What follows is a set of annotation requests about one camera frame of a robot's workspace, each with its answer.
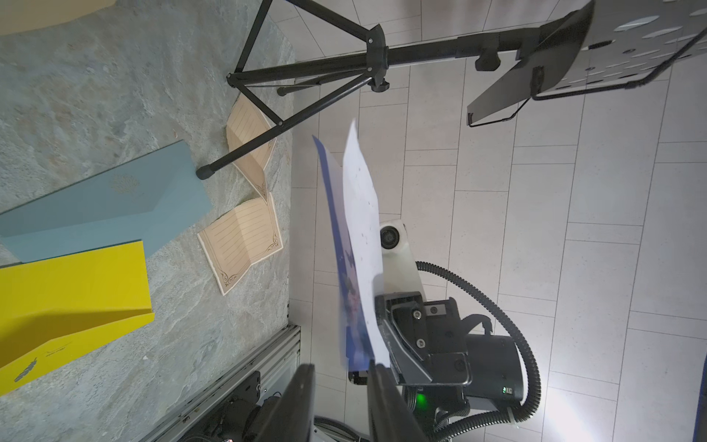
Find yellow envelope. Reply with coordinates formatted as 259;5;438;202
1;241;155;394

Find black perforated music stand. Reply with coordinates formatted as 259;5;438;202
196;1;706;180

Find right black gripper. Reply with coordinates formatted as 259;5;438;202
375;293;524;412

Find kraft tan envelope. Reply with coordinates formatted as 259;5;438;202
0;0;116;36

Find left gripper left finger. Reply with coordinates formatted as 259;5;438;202
242;364;316;442

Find light teal envelope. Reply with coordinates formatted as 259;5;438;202
1;141;212;263

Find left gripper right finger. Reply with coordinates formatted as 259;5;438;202
366;362;427;442

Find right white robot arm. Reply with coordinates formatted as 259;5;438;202
314;262;541;441

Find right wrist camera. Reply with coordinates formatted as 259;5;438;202
380;219;426;300

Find white blue floral letter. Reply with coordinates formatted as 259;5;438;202
313;122;390;371

